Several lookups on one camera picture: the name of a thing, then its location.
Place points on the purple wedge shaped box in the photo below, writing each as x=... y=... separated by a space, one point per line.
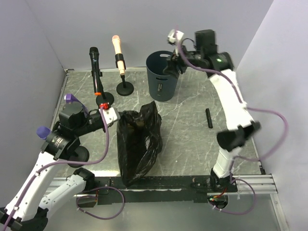
x=70 y=98

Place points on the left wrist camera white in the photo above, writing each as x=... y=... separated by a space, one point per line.
x=109 y=114

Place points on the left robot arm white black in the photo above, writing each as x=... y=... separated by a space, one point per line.
x=31 y=208

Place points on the black plastic trash bag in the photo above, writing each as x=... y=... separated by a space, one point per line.
x=139 y=141

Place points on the black bar on table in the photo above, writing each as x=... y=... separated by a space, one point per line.
x=209 y=119

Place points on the black stand of pink microphone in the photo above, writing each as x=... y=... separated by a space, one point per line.
x=125 y=88

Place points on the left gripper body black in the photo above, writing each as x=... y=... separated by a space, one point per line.
x=91 y=122

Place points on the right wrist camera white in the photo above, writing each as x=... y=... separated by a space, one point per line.
x=173 y=38

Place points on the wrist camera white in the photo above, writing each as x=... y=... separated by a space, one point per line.
x=173 y=38
x=109 y=114

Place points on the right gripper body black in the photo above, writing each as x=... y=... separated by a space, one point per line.
x=194 y=57

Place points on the aluminium front rail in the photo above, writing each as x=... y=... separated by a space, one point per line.
x=262 y=184

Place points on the dark blue trash bin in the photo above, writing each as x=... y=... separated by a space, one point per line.
x=161 y=86

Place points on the purple microphone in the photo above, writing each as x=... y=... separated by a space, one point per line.
x=43 y=132

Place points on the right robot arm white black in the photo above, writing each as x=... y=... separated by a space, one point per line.
x=220 y=71

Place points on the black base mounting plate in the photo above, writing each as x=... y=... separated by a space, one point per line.
x=148 y=189

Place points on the pink beige microphone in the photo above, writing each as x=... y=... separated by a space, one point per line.
x=120 y=62

